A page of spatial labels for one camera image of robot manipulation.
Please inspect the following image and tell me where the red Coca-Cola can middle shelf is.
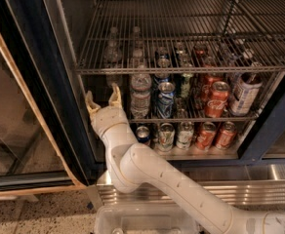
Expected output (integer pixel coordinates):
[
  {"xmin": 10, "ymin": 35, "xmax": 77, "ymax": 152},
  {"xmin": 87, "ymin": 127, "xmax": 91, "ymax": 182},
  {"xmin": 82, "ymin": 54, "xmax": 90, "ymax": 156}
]
[{"xmin": 204, "ymin": 81, "xmax": 229, "ymax": 118}]

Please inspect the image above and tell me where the blue pepsi can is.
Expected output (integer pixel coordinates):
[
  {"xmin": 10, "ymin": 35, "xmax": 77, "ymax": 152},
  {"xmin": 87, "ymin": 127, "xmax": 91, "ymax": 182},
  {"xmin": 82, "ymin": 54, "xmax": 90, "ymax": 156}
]
[
  {"xmin": 153, "ymin": 58, "xmax": 171, "ymax": 87},
  {"xmin": 136, "ymin": 126, "xmax": 150, "ymax": 146}
]

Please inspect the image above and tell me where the middle wire fridge shelf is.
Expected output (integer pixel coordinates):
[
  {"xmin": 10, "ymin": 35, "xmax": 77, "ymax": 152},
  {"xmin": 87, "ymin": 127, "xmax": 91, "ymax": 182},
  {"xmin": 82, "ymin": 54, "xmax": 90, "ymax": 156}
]
[{"xmin": 122, "ymin": 102, "xmax": 259, "ymax": 124}]

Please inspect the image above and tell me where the glass sliding fridge door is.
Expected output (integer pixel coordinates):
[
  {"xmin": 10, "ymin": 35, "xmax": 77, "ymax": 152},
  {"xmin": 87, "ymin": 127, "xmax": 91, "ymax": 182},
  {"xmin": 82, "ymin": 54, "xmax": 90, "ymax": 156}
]
[{"xmin": 0, "ymin": 32, "xmax": 85, "ymax": 200}]

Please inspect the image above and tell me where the stainless fridge base grille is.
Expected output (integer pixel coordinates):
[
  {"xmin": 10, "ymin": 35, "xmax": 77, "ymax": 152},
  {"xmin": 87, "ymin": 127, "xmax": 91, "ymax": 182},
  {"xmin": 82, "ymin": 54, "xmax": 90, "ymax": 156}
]
[{"xmin": 96, "ymin": 164, "xmax": 285, "ymax": 206}]

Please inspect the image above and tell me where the clear water bottle column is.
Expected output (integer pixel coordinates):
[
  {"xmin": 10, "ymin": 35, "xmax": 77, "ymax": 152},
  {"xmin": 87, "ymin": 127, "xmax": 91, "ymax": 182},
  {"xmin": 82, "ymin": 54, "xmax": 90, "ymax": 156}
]
[{"xmin": 103, "ymin": 26, "xmax": 123, "ymax": 87}]

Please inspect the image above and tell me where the red Coca-Cola can behind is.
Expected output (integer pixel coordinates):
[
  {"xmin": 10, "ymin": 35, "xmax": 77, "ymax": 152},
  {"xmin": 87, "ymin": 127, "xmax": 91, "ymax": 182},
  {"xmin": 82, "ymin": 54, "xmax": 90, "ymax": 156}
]
[{"xmin": 200, "ymin": 57, "xmax": 224, "ymax": 102}]

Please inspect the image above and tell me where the green can middle shelf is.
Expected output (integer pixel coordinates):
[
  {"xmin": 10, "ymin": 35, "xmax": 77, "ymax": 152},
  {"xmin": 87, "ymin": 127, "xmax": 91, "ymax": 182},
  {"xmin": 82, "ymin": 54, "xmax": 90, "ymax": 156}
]
[{"xmin": 175, "ymin": 73, "xmax": 193, "ymax": 98}]

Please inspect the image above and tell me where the clear plastic bin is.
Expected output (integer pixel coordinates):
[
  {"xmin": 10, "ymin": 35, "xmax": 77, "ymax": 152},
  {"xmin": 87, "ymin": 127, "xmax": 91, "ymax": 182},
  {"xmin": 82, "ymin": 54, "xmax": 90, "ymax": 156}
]
[{"xmin": 94, "ymin": 204, "xmax": 200, "ymax": 234}]

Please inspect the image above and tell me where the clear water bottle front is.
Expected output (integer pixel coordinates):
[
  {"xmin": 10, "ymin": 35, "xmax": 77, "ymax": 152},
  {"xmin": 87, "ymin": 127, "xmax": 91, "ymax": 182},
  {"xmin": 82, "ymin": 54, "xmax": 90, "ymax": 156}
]
[{"xmin": 130, "ymin": 49, "xmax": 151, "ymax": 119}]

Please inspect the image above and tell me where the upper wire fridge shelf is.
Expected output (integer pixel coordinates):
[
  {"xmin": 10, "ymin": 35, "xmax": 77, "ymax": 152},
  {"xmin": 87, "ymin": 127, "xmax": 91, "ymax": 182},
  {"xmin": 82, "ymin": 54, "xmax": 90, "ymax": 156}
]
[{"xmin": 76, "ymin": 0, "xmax": 285, "ymax": 75}]

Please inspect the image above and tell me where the wire fridge shelf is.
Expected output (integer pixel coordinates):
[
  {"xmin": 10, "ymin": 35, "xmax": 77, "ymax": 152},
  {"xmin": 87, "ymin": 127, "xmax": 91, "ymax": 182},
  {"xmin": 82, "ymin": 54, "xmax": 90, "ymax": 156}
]
[
  {"xmin": 76, "ymin": 0, "xmax": 285, "ymax": 75},
  {"xmin": 122, "ymin": 102, "xmax": 259, "ymax": 124}
]

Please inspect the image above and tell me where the blue Pepsi can behind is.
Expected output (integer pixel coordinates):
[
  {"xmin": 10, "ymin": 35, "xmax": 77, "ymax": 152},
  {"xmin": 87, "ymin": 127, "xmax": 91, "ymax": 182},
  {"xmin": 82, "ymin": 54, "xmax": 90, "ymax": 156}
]
[{"xmin": 153, "ymin": 58, "xmax": 171, "ymax": 87}]

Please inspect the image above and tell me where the red Coca-Cola can bottom right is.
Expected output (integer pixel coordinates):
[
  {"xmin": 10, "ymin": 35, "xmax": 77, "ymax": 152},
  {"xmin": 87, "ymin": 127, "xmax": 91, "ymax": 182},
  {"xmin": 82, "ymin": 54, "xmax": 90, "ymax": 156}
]
[{"xmin": 215, "ymin": 121, "xmax": 237, "ymax": 149}]

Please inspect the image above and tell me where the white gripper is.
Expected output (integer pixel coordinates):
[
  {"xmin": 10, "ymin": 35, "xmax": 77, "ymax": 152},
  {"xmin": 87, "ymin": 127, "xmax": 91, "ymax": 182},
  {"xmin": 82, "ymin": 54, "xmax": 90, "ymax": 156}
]
[{"xmin": 85, "ymin": 83, "xmax": 128, "ymax": 137}]

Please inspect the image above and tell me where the blue Pepsi can middle shelf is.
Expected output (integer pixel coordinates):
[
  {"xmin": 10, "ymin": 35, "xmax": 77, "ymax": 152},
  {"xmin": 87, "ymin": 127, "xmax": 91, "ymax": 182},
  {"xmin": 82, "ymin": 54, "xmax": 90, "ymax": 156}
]
[{"xmin": 156, "ymin": 82, "xmax": 175, "ymax": 119}]

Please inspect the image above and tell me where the red coca-cola can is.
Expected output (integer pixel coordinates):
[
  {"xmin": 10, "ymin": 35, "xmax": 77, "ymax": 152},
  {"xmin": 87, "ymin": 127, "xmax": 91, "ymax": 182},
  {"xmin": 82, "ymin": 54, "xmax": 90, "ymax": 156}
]
[
  {"xmin": 200, "ymin": 57, "xmax": 224, "ymax": 102},
  {"xmin": 195, "ymin": 122, "xmax": 217, "ymax": 151},
  {"xmin": 215, "ymin": 121, "xmax": 237, "ymax": 149}
]

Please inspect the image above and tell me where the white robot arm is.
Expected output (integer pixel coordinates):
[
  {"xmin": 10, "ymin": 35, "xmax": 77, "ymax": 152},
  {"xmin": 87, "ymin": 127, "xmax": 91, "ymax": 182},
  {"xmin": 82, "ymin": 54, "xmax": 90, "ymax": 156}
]
[{"xmin": 85, "ymin": 85, "xmax": 285, "ymax": 234}]

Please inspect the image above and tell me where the white root beer can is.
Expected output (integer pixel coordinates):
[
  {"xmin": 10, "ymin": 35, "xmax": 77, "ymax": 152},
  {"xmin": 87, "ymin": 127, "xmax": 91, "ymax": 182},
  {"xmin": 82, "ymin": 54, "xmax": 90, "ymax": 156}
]
[{"xmin": 229, "ymin": 73, "xmax": 263, "ymax": 116}]

